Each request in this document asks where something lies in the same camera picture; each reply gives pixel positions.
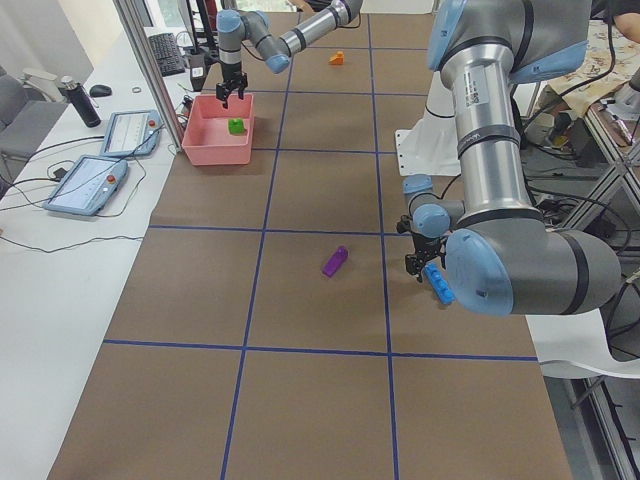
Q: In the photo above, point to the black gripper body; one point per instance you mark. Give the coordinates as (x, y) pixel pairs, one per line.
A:
(230, 73)
(426, 244)

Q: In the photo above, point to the green two-stud block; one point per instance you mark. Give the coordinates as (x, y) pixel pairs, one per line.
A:
(236, 126)

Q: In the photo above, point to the long blue four-stud block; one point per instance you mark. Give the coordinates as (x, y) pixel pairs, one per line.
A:
(439, 284)

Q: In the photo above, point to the orange sloped block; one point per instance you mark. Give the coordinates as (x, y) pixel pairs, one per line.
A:
(337, 59)

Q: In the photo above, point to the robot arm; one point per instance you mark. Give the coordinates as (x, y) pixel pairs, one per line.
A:
(235, 27)
(499, 256)

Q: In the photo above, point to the pink plastic box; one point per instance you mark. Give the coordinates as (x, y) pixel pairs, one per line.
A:
(207, 141)

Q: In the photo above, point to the purple sloped block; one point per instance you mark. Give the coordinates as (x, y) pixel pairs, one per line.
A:
(335, 262)

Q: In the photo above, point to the black keyboard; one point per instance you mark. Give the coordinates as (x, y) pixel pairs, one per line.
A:
(167, 54)

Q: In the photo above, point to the upper blue teach pendant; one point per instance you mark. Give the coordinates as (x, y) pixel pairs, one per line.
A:
(131, 133)

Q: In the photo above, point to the blue teach pendant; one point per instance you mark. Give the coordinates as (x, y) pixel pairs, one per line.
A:
(131, 133)
(87, 186)

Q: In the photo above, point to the black computer mouse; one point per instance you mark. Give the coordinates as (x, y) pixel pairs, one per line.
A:
(100, 90)

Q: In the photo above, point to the black water bottle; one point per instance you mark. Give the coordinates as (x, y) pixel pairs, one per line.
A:
(80, 100)

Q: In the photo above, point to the lower blue teach pendant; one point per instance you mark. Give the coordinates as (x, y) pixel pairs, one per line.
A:
(87, 186)

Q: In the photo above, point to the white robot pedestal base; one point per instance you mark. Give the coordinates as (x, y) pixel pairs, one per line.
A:
(430, 146)

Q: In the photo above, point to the aluminium frame post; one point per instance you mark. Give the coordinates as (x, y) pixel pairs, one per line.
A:
(133, 27)

